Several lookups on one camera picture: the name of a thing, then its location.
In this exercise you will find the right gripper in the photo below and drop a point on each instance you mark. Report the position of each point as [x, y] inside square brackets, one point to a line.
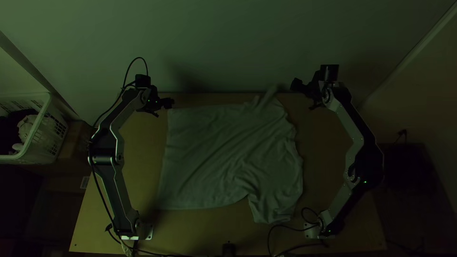
[312, 89]

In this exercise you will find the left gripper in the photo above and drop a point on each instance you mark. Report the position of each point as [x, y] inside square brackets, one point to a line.
[155, 101]

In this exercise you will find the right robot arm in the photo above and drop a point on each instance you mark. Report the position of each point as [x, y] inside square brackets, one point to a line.
[358, 142]

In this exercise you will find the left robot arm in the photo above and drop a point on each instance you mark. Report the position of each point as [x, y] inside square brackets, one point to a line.
[107, 146]

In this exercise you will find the grey t-shirt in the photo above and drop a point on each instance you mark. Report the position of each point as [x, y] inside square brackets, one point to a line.
[228, 157]

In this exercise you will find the white laundry basket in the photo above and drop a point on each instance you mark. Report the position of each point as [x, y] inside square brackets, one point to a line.
[46, 139]

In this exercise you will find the heap of clothes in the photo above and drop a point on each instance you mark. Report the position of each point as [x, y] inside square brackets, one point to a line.
[21, 128]

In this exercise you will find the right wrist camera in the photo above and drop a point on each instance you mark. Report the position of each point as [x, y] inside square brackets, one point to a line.
[329, 71]

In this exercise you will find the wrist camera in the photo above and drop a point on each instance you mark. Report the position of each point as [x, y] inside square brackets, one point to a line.
[143, 80]
[329, 71]

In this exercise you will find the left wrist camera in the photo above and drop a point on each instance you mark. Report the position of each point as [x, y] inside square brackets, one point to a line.
[143, 80]

